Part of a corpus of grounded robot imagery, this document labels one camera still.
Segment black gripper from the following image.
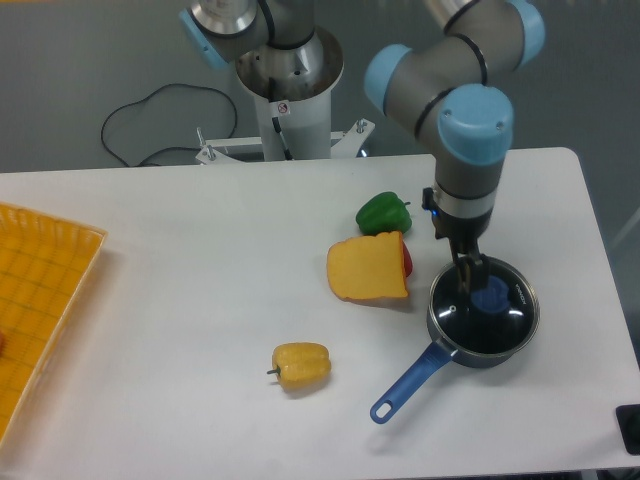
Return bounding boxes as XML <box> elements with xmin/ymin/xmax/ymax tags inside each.
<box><xmin>422</xmin><ymin>186</ymin><xmax>493</xmax><ymax>295</ymax></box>

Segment glass lid blue knob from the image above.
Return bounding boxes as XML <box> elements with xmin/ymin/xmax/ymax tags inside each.
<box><xmin>427</xmin><ymin>258</ymin><xmax>540</xmax><ymax>363</ymax></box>

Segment blue handled saucepan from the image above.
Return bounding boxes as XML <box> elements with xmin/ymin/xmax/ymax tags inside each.
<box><xmin>369</xmin><ymin>256</ymin><xmax>542</xmax><ymax>426</ymax></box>

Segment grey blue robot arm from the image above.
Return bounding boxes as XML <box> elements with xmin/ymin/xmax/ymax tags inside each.
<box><xmin>179</xmin><ymin>1</ymin><xmax>546</xmax><ymax>293</ymax></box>

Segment red toy pepper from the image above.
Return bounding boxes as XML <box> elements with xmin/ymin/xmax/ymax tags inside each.
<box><xmin>402</xmin><ymin>243</ymin><xmax>413</xmax><ymax>278</ymax></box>

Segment green toy bell pepper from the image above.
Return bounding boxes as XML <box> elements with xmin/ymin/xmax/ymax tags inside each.
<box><xmin>355</xmin><ymin>191</ymin><xmax>412</xmax><ymax>235</ymax></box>

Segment yellow toy bread slice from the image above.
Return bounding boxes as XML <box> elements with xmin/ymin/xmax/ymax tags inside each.
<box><xmin>326</xmin><ymin>231</ymin><xmax>409</xmax><ymax>301</ymax></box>

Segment yellow toy bell pepper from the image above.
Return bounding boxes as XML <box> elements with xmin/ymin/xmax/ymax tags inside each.
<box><xmin>267</xmin><ymin>342</ymin><xmax>332</xmax><ymax>390</ymax></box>

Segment black corner device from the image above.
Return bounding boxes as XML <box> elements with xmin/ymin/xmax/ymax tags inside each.
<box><xmin>615</xmin><ymin>404</ymin><xmax>640</xmax><ymax>456</ymax></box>

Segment yellow plastic basket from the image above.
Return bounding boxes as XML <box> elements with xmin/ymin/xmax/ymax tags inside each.
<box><xmin>1</xmin><ymin>202</ymin><xmax>107</xmax><ymax>441</ymax></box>

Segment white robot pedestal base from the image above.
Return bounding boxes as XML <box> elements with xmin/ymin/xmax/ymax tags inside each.
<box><xmin>194</xmin><ymin>26</ymin><xmax>376</xmax><ymax>165</ymax></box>

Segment black floor cable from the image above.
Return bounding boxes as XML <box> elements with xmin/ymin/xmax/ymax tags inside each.
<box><xmin>100</xmin><ymin>82</ymin><xmax>238</xmax><ymax>168</ymax></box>

